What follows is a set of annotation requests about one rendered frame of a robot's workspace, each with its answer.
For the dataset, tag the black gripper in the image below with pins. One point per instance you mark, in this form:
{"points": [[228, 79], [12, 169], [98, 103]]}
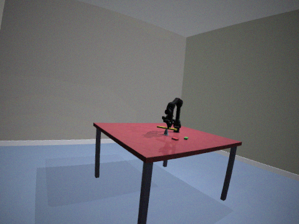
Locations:
{"points": [[169, 121]]}

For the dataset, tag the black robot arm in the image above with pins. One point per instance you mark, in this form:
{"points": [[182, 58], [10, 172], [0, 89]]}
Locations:
{"points": [[170, 110]]}

